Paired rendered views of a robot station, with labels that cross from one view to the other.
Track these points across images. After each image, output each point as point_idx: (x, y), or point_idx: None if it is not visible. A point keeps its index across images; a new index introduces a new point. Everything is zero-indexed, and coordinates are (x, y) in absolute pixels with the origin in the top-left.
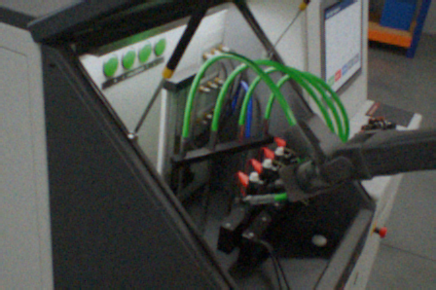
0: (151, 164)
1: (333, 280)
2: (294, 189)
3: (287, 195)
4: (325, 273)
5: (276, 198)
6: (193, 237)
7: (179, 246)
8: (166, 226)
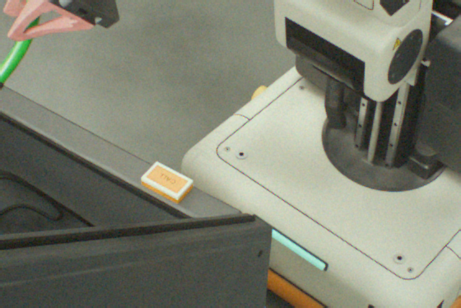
0: (0, 237)
1: (48, 115)
2: (102, 2)
3: (106, 19)
4: (29, 123)
5: (5, 76)
6: (126, 238)
7: (126, 277)
8: (100, 278)
